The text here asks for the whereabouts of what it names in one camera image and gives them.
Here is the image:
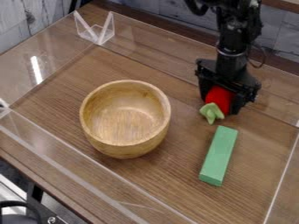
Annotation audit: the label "clear acrylic enclosure wall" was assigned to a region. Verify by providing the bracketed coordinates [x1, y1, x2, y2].
[0, 99, 196, 224]

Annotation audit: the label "red plush fruit green leaves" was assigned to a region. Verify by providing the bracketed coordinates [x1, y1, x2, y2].
[200, 86, 235, 125]

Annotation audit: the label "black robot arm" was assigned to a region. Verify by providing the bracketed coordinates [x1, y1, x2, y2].
[184, 0, 263, 116]

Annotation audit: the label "black cable lower left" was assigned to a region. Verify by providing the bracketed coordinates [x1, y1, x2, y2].
[0, 199, 48, 224]

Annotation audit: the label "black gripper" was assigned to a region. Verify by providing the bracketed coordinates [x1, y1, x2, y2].
[195, 59, 262, 115]

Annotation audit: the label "wooden bowl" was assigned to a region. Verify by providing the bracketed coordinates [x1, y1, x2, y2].
[79, 80, 172, 159]

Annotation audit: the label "green rectangular block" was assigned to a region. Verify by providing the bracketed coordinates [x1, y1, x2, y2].
[199, 126, 239, 186]

